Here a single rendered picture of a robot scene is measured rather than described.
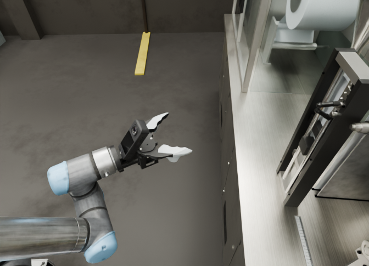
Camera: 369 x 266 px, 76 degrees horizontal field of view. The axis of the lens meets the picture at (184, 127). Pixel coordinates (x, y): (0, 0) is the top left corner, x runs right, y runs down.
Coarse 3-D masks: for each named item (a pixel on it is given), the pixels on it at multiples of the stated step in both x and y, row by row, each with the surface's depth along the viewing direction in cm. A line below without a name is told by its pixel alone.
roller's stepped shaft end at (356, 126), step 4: (352, 124) 54; (356, 124) 54; (360, 124) 54; (364, 124) 53; (368, 124) 53; (352, 128) 54; (356, 128) 54; (360, 128) 54; (364, 128) 53; (368, 128) 53; (360, 132) 54; (364, 132) 54; (368, 132) 53
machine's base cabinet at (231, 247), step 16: (224, 48) 231; (224, 64) 220; (224, 80) 210; (224, 96) 201; (224, 112) 192; (224, 128) 185; (224, 144) 178; (224, 160) 171; (224, 176) 165; (224, 192) 160; (224, 208) 154; (224, 224) 149; (224, 240) 145; (240, 240) 95; (224, 256) 140; (240, 256) 95
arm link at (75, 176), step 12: (84, 156) 59; (60, 168) 56; (72, 168) 56; (84, 168) 57; (96, 168) 58; (48, 180) 55; (60, 180) 55; (72, 180) 56; (84, 180) 57; (96, 180) 60; (60, 192) 56; (72, 192) 59; (84, 192) 60
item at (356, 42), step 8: (360, 0) 77; (360, 8) 78; (368, 8) 76; (360, 16) 79; (368, 16) 77; (360, 24) 81; (368, 24) 79; (360, 32) 82; (368, 32) 81; (352, 40) 87; (360, 40) 84; (368, 40) 83; (360, 48) 86
